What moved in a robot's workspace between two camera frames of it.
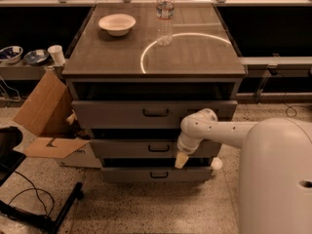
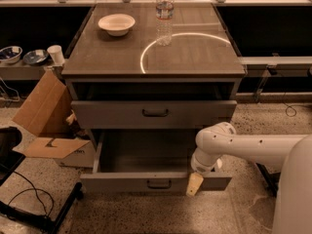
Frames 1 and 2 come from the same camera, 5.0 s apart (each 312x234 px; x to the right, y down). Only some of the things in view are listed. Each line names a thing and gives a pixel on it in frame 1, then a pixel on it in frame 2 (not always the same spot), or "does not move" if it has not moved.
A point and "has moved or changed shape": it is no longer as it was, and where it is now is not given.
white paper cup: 57,54 does not move
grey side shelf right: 278,66 does not move
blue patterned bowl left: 11,54 does not move
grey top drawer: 143,114 does not move
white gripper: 185,147 -> 202,166
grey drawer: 151,149 has moved or changed shape
